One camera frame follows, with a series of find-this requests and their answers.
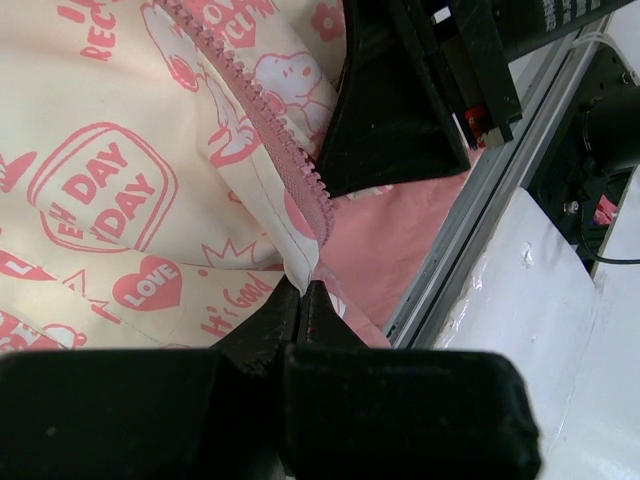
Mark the front aluminium rail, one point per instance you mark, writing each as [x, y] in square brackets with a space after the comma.
[547, 79]

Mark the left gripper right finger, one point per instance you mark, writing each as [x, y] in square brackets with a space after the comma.
[353, 412]

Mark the white foil cover panel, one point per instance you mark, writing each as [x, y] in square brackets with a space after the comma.
[573, 336]

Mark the pink and cream jacket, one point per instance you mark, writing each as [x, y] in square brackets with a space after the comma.
[158, 180]

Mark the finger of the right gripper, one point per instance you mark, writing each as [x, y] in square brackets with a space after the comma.
[392, 123]

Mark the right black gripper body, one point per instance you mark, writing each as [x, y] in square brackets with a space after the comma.
[463, 49]

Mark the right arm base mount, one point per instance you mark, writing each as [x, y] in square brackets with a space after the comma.
[581, 177]

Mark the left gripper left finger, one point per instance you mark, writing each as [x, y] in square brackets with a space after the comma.
[147, 413]

